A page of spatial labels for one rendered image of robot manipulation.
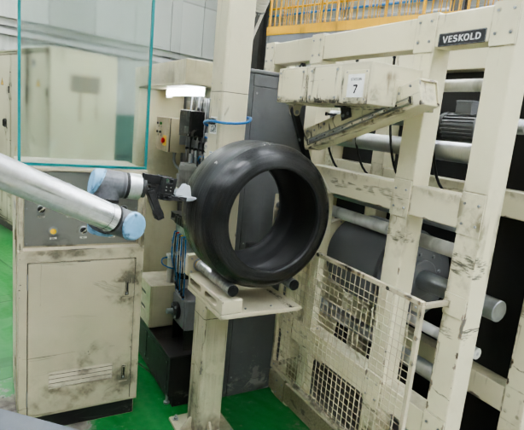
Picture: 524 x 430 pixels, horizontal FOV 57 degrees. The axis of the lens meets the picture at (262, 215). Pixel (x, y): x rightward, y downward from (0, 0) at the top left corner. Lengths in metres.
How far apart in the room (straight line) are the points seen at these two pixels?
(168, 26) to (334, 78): 11.27
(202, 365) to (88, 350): 0.56
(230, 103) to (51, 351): 1.40
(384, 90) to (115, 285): 1.51
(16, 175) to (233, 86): 1.08
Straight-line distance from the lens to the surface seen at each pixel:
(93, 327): 2.51
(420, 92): 1.76
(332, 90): 1.90
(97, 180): 1.66
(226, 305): 1.89
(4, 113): 6.41
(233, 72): 2.15
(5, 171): 1.36
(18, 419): 1.74
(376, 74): 1.77
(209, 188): 1.75
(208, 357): 2.41
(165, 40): 12.95
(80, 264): 2.38
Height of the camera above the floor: 1.54
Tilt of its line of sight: 11 degrees down
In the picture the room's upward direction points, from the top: 6 degrees clockwise
